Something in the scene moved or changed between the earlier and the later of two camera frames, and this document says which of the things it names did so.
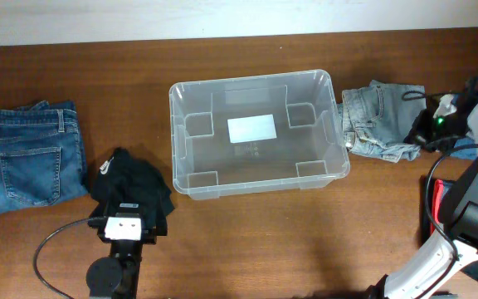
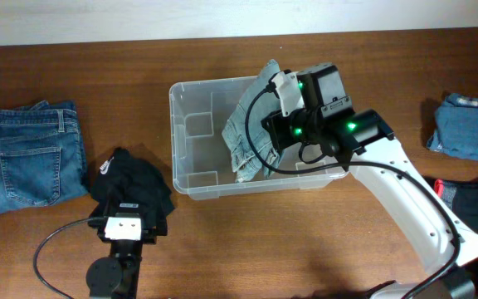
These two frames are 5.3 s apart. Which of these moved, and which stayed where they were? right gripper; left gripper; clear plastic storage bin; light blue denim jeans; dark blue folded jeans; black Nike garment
Moved: light blue denim jeans; right gripper
Stayed: dark blue folded jeans; clear plastic storage bin; left gripper; black Nike garment
